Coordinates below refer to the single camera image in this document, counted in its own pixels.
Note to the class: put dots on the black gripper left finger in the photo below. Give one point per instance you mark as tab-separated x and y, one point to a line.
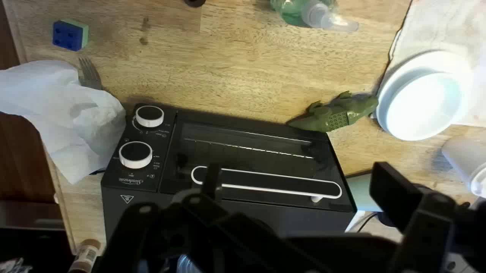
148	240

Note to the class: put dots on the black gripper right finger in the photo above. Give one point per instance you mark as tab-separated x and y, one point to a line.
432	225

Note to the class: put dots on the clear green soap bottle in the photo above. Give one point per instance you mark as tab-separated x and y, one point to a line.
312	14

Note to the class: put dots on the white lidded paper cup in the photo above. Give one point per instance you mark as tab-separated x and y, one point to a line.
467	159

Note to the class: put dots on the black toaster oven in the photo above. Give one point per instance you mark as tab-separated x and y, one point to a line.
285	178

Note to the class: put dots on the white bowl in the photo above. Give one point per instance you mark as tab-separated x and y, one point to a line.
423	95

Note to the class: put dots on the white crumpled paper towel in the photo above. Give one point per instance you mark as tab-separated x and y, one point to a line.
79	127

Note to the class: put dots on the green toy crocodile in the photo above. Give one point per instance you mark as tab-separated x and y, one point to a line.
343	110

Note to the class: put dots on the silver fork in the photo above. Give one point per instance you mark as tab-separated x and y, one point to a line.
89	77

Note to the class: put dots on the blue green sponge block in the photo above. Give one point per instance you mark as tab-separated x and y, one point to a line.
69	36

